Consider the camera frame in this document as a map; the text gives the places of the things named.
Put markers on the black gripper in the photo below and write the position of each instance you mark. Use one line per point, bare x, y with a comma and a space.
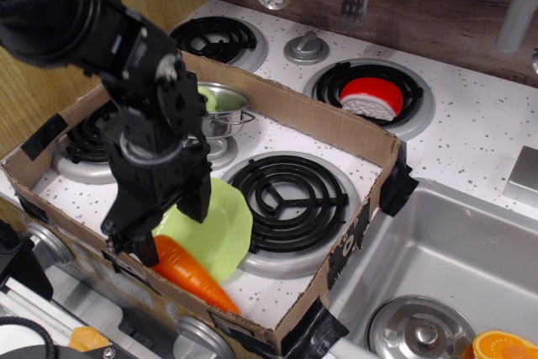
148, 185

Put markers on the orange toy carrot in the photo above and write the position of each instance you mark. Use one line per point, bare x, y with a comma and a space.
180, 267

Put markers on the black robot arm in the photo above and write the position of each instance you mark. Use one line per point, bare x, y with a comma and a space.
155, 145

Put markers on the light green plastic plate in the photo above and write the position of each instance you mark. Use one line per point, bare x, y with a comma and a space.
222, 240

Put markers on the silver middle stove knob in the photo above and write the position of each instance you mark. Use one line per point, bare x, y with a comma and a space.
223, 151

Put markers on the front left black burner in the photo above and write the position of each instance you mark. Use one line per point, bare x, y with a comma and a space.
80, 154

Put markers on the black burner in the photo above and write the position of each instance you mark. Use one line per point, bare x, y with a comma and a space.
231, 41
419, 105
80, 154
300, 204

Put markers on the small silver metal pot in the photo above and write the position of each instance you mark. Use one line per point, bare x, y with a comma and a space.
232, 111

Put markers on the silver oven dial right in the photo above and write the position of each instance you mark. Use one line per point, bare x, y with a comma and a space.
198, 341

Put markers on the silver oven dial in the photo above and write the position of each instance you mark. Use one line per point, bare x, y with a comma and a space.
198, 341
48, 248

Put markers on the silver oven dial left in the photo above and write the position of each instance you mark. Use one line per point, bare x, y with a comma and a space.
48, 248

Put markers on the green toy broccoli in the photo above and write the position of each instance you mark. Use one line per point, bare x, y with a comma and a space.
210, 99

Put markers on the front right black burner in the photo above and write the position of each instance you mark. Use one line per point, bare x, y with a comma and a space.
300, 204

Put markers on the black clamp device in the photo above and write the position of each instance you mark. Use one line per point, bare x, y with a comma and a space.
19, 262

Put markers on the brown cardboard fence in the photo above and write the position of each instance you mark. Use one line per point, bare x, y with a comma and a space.
354, 138

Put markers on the back left black burner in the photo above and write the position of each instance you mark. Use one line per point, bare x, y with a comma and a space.
231, 41

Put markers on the back right black burner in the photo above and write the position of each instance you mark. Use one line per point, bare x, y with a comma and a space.
419, 105

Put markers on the red toy cheese wedge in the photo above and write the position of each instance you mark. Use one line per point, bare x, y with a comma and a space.
372, 97

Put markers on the silver pot lid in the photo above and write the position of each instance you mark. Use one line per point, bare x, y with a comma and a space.
414, 326

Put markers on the hanging silver spatula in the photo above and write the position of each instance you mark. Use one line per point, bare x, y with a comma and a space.
353, 14

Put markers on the silver toy sink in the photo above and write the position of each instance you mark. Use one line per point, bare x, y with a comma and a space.
474, 256

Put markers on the orange slice toy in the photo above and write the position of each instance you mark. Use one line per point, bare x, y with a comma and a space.
497, 344

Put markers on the silver faucet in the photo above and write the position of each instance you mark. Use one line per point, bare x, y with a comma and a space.
515, 26

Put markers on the silver faucet handle block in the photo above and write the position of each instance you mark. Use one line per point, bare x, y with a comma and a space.
522, 183

